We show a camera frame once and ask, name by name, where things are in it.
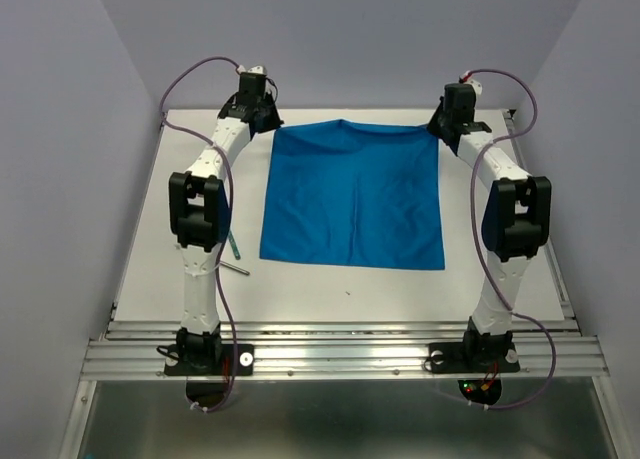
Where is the blue cloth napkin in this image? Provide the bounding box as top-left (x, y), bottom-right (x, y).
top-left (259, 119), bottom-right (445, 271)

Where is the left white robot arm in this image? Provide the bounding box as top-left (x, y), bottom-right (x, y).
top-left (158, 66), bottom-right (283, 376)

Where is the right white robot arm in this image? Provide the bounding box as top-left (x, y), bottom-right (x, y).
top-left (426, 81), bottom-right (552, 374)

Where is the silver metal fork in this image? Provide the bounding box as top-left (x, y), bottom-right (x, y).
top-left (220, 261), bottom-right (251, 276)

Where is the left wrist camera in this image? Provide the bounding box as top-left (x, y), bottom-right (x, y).
top-left (237, 65), bottom-right (268, 76)

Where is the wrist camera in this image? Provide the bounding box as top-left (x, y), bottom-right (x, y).
top-left (237, 65), bottom-right (268, 76)
top-left (459, 71), bottom-right (483, 95)

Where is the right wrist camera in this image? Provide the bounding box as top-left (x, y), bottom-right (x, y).
top-left (459, 71), bottom-right (483, 95)

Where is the green handled knife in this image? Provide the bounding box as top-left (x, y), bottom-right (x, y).
top-left (228, 231), bottom-right (241, 260)

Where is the aluminium rail frame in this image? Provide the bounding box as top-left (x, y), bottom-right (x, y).
top-left (61, 130), bottom-right (630, 458)

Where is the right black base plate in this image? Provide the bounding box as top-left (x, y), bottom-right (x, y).
top-left (425, 342), bottom-right (521, 375)

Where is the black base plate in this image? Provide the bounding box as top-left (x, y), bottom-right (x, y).
top-left (425, 342), bottom-right (521, 375)
top-left (156, 343), bottom-right (255, 378)

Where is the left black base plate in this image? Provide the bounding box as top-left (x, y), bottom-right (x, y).
top-left (156, 343), bottom-right (255, 378)

